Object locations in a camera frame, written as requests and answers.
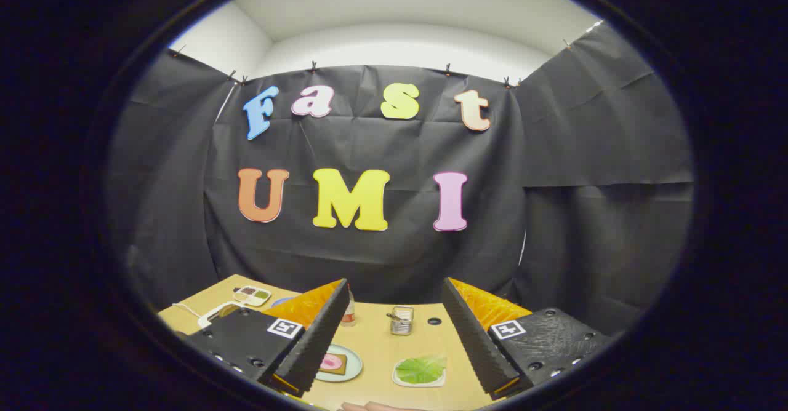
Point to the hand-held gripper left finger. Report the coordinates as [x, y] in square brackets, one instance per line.
[317, 349]

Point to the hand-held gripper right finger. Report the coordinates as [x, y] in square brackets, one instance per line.
[477, 343]

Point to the green lettuce leaf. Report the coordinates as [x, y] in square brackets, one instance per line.
[422, 369]

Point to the pink ham slice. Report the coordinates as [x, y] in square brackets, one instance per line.
[330, 362]

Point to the bread slice with ham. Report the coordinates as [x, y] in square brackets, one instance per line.
[340, 369]

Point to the pale green plate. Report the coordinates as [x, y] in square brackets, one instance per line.
[354, 362]

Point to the clear plastic water bottle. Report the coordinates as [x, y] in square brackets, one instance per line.
[349, 315]

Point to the blue plate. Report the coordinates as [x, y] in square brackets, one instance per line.
[280, 302]

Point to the white condiment tray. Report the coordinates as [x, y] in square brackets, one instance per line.
[252, 295]

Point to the white square plate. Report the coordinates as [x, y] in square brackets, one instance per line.
[399, 381]

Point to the white toaster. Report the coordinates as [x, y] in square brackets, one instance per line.
[208, 317]

